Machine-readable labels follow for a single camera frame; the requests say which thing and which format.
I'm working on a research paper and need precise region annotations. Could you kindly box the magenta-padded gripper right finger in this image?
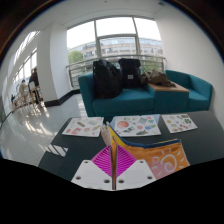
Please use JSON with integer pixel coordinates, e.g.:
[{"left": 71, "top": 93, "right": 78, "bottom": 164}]
[{"left": 116, "top": 145, "right": 158, "bottom": 191}]

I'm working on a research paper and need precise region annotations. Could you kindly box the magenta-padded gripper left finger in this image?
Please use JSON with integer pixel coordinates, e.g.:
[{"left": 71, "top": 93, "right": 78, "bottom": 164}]
[{"left": 70, "top": 145, "right": 114, "bottom": 191}]

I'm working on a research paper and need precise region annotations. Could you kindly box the orange pink yellow cartoon towel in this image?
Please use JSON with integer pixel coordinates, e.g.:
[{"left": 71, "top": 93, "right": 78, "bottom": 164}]
[{"left": 99, "top": 121, "right": 191, "bottom": 191}]

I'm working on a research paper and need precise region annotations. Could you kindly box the sticker sheet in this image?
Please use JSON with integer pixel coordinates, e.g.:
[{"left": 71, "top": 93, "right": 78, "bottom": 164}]
[
  {"left": 160, "top": 113, "right": 198, "bottom": 134},
  {"left": 109, "top": 114, "right": 162, "bottom": 138},
  {"left": 61, "top": 116, "right": 105, "bottom": 138}
]

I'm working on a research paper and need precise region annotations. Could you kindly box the teal sofa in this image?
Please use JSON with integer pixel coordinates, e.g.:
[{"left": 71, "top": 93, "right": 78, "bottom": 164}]
[{"left": 77, "top": 69, "right": 214, "bottom": 118}]

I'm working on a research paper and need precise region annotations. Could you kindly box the wooden sofa table top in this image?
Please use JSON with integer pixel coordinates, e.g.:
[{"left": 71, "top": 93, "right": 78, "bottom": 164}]
[{"left": 147, "top": 81, "right": 190, "bottom": 94}]

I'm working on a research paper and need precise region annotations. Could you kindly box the black soft bag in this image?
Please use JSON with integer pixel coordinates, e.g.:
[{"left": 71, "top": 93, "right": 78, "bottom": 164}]
[{"left": 92, "top": 58, "right": 124, "bottom": 100}]

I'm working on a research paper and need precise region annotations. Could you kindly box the brown crumpled jacket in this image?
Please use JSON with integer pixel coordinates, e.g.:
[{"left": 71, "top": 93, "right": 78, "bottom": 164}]
[{"left": 139, "top": 69, "right": 177, "bottom": 88}]

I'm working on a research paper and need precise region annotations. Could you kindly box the black backpack with label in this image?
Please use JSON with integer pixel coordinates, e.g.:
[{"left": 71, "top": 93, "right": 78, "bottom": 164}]
[{"left": 118, "top": 58, "right": 143, "bottom": 89}]

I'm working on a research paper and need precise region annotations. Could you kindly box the person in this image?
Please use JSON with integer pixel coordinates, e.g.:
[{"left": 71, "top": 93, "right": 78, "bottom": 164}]
[
  {"left": 28, "top": 67, "right": 42, "bottom": 104},
  {"left": 18, "top": 79, "right": 29, "bottom": 104}
]

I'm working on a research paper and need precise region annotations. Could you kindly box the metal window railing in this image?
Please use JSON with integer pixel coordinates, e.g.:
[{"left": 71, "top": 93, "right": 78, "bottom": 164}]
[{"left": 65, "top": 54, "right": 166, "bottom": 89}]

